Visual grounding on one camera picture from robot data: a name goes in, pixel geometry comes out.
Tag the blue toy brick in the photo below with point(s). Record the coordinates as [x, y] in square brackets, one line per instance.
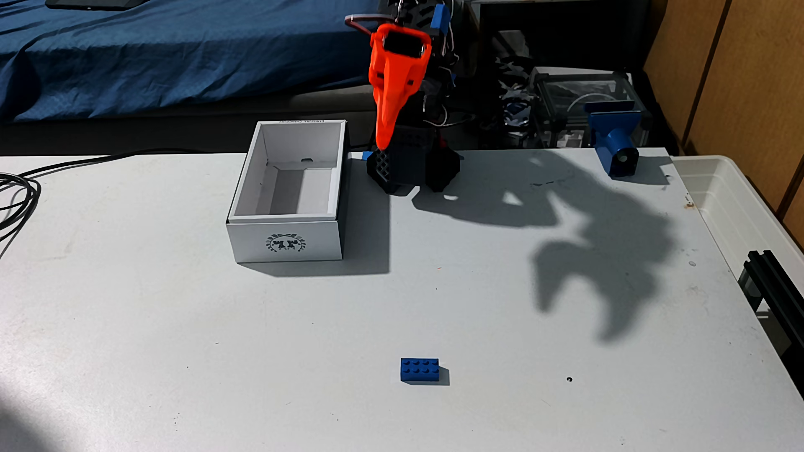
[419, 370]

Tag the white cardboard box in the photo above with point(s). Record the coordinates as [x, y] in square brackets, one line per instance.
[286, 242]

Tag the wooden cabinet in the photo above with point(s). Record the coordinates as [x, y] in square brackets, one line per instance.
[741, 75]

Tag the blue bed cover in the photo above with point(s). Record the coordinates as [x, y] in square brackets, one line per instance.
[125, 63]

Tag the black white patterned item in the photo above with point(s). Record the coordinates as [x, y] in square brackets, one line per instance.
[515, 107]

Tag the blue printed camera mount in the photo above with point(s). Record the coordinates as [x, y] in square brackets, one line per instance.
[612, 135]

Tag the clear plastic case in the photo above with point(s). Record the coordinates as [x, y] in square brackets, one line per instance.
[565, 94]

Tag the dark flat tablet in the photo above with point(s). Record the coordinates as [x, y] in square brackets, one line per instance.
[94, 3]

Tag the black aluminium extrusion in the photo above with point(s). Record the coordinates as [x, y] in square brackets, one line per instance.
[776, 289]

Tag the white plastic bin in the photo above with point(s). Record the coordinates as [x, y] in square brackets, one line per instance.
[722, 201]

